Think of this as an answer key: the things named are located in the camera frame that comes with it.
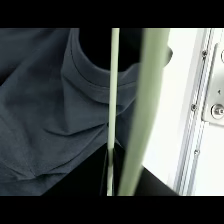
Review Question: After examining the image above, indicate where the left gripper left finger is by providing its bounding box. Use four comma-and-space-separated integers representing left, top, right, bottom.
41, 145, 109, 197

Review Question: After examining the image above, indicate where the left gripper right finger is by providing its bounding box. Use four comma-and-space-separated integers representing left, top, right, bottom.
113, 143, 180, 197

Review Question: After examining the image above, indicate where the black garment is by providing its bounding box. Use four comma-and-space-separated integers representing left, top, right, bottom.
0, 28, 174, 197

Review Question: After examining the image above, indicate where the pale green clothes hanger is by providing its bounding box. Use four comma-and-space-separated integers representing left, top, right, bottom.
106, 28, 172, 197

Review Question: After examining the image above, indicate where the silver frame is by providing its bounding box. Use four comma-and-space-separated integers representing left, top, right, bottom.
173, 28, 224, 197

